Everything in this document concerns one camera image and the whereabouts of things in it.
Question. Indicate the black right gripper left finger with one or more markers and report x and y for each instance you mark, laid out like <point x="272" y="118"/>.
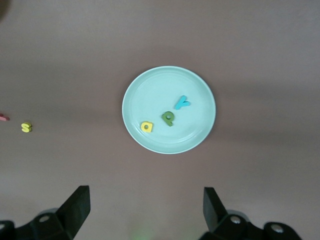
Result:
<point x="55" y="225"/>

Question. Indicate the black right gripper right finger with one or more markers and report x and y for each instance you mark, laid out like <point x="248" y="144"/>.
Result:
<point x="230" y="227"/>

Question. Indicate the green foam letter p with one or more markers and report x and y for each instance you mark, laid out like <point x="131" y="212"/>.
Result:
<point x="171" y="122"/>

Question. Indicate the yellow letter D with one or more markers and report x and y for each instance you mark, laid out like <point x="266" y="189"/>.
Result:
<point x="143" y="125"/>

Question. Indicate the teal foam letter y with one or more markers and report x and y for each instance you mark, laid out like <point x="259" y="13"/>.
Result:
<point x="181" y="102"/>

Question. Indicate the yellow foam letter s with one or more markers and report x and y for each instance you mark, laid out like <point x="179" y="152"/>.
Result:
<point x="26" y="127"/>

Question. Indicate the salmon foam letter f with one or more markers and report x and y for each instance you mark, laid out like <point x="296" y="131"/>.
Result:
<point x="3" y="117"/>

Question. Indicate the light green plate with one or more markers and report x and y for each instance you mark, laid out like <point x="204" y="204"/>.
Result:
<point x="162" y="85"/>

